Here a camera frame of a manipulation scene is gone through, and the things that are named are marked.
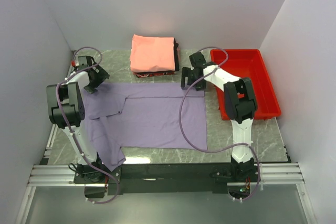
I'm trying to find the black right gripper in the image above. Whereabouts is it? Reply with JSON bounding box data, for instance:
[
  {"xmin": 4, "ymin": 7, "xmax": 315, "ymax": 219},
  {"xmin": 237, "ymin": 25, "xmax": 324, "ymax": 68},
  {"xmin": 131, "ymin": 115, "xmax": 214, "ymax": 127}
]
[{"xmin": 181, "ymin": 67, "xmax": 207, "ymax": 91}]

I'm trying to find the lavender t-shirt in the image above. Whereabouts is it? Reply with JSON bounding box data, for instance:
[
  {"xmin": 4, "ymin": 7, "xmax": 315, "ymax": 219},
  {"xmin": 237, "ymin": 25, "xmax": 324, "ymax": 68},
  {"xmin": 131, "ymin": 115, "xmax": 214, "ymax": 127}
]
[{"xmin": 83, "ymin": 83, "xmax": 207, "ymax": 170}]

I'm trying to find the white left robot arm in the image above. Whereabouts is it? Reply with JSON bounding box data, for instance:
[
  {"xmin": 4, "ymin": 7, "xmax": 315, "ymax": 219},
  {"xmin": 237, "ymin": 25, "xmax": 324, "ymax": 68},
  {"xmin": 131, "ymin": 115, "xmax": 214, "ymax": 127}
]
[{"xmin": 46, "ymin": 56, "xmax": 110, "ymax": 165}]

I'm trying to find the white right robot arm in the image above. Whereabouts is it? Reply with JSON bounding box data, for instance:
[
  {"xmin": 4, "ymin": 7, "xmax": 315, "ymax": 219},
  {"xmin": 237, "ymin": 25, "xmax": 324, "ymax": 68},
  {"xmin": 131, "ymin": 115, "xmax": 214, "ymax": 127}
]
[{"xmin": 181, "ymin": 51, "xmax": 258, "ymax": 182}]

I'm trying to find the black folded t-shirt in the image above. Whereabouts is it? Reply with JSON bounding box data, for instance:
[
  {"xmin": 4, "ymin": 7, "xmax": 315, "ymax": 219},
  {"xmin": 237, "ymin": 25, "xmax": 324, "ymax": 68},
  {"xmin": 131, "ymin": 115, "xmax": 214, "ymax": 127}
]
[{"xmin": 132, "ymin": 38, "xmax": 181, "ymax": 74}]

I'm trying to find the red patterned folded t-shirt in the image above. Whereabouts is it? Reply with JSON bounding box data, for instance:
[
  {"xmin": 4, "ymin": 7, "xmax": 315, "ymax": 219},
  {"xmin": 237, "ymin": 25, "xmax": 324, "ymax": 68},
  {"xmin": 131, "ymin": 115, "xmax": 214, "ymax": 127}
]
[{"xmin": 133, "ymin": 71, "xmax": 175, "ymax": 78}]

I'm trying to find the dusty pink folded t-shirt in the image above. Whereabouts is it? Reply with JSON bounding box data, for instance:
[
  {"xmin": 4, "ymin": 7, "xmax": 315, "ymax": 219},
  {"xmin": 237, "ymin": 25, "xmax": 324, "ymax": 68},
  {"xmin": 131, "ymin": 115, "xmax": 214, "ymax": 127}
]
[{"xmin": 177, "ymin": 47, "xmax": 181, "ymax": 61}]

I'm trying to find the red plastic bin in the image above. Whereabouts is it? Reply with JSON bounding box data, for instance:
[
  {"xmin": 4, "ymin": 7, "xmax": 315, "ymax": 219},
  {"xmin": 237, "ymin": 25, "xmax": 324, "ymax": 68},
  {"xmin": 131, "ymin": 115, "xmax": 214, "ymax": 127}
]
[{"xmin": 222, "ymin": 49, "xmax": 281, "ymax": 120}]

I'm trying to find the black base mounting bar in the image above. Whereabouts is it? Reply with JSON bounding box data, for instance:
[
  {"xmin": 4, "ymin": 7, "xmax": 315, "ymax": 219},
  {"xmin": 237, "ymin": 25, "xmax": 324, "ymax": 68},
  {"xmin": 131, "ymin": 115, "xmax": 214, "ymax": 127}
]
[{"xmin": 73, "ymin": 161, "xmax": 258, "ymax": 198}]

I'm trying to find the aluminium frame rail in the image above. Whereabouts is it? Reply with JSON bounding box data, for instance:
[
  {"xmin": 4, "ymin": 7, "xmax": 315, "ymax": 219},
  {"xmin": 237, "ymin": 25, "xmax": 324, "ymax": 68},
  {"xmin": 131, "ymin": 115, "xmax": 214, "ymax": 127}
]
[{"xmin": 14, "ymin": 50, "xmax": 307, "ymax": 224}]

